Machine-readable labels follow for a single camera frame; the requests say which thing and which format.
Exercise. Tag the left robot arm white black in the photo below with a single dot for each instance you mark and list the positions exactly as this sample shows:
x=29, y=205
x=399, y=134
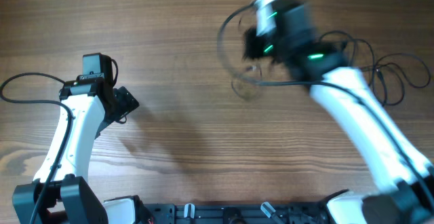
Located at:
x=59, y=192

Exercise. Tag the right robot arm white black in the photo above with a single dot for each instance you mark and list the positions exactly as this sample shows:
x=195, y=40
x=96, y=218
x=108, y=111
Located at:
x=402, y=174

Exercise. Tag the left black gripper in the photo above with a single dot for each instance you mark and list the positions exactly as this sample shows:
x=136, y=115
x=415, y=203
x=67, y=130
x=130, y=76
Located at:
x=125, y=102

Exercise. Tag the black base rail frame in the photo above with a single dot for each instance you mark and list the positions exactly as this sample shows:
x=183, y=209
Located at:
x=292, y=213

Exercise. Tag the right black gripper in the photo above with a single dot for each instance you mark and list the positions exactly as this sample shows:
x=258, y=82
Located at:
x=257, y=47

